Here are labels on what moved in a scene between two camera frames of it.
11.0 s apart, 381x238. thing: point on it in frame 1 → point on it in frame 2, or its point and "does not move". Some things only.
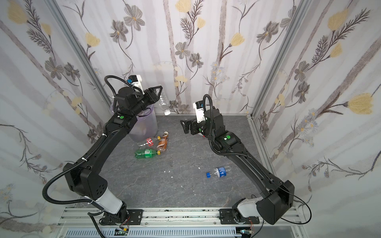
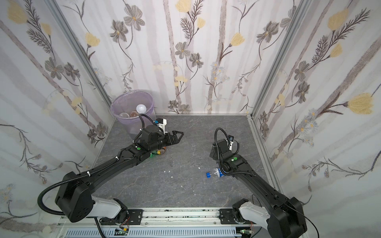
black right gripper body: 193,127 → 215,151
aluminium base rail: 87,218 does not move
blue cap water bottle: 219,172 does not move
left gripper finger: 152,96 → 170,139
